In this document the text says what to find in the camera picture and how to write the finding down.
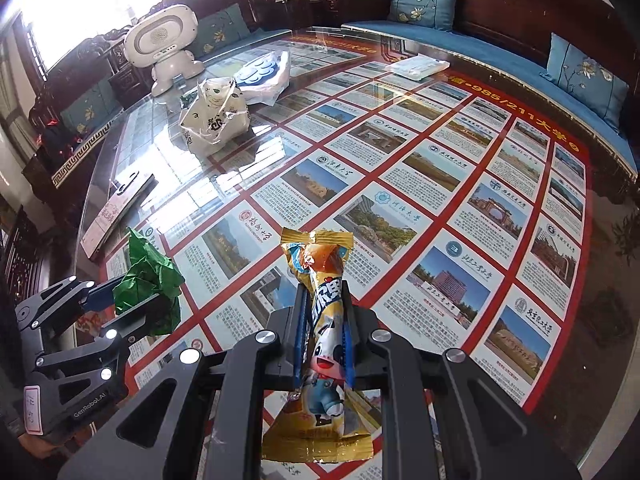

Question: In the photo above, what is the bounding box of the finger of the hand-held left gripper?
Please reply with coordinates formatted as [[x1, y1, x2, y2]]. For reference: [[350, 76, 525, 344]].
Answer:
[[14, 276, 123, 343], [30, 297, 168, 386]]

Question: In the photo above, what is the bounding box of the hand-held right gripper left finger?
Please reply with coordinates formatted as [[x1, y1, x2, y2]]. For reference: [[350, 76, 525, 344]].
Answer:
[[57, 285, 308, 480]]

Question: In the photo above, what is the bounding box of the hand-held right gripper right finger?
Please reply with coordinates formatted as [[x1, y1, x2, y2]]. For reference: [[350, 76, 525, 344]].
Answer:
[[344, 290, 581, 480]]

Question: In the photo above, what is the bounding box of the yellow snack wrapper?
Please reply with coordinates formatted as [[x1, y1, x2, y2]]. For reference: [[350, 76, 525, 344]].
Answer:
[[261, 227, 375, 465]]

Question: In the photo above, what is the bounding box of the green paper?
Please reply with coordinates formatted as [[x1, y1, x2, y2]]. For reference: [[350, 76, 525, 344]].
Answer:
[[114, 227, 185, 335]]

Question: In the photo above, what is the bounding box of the dark carved wooden chair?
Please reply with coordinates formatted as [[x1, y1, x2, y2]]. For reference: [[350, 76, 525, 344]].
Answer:
[[0, 205, 51, 301]]

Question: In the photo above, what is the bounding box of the blue flowered pillow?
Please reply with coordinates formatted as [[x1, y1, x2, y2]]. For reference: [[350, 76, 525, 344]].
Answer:
[[192, 4, 251, 58], [542, 32, 630, 131], [60, 77, 123, 136], [387, 0, 458, 31]]

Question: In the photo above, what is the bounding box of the red printed table poster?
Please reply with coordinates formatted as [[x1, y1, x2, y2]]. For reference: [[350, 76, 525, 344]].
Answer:
[[95, 30, 593, 480]]

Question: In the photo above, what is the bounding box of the white printed plastic bag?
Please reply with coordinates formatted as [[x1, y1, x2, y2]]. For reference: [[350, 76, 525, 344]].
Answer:
[[179, 76, 251, 157]]

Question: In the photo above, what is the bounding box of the white bag with blue contents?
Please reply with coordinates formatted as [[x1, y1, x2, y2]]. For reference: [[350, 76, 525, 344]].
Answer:
[[232, 50, 292, 106]]

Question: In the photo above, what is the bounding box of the white robot toy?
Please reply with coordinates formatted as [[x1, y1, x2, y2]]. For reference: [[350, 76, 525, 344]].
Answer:
[[123, 4, 206, 97]]

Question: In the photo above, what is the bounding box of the white flat packet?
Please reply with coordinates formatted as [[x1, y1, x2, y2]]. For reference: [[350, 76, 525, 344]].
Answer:
[[385, 54, 451, 81]]

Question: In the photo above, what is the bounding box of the blue bench seat cushion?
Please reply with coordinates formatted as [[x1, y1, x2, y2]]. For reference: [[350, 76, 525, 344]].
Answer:
[[50, 27, 293, 191]]

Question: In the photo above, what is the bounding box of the blue sofa seat cushion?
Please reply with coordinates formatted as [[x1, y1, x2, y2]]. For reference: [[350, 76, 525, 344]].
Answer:
[[340, 20, 640, 186]]

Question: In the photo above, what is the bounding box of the dark wooden corner table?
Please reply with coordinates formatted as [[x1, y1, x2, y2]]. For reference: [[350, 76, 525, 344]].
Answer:
[[320, 0, 391, 31]]

